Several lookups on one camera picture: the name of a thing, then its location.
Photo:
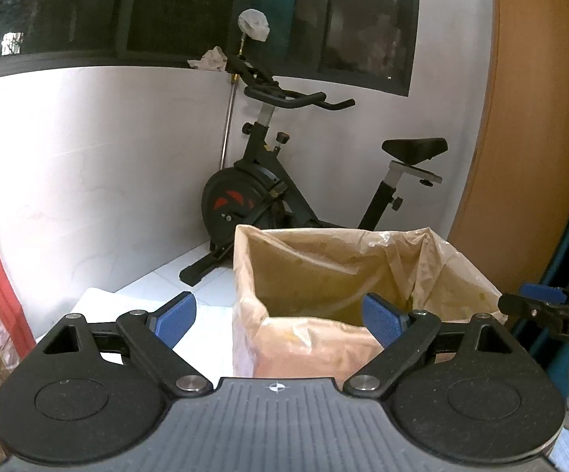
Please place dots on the wooden door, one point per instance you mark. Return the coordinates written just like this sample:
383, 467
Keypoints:
525, 108

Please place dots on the brown cardboard box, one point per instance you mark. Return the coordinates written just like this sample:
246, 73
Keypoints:
304, 349

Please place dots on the metal pole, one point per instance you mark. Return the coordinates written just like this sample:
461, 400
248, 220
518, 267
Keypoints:
228, 113

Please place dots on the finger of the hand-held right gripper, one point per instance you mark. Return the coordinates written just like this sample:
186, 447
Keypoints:
542, 292
530, 310

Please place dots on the dark framed window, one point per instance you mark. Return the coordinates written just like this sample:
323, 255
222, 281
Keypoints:
181, 10

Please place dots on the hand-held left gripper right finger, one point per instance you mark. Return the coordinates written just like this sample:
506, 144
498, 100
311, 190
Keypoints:
383, 319

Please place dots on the black exercise bike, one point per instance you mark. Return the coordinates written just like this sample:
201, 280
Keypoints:
265, 182

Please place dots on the translucent plastic bag liner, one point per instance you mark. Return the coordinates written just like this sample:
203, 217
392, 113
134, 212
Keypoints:
412, 255

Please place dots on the white cloth cap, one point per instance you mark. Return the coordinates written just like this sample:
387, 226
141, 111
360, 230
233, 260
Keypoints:
254, 23

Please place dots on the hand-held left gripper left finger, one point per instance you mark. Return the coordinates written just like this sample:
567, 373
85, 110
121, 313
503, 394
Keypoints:
179, 317

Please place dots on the crumpled white rag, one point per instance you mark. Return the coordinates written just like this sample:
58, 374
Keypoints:
209, 59

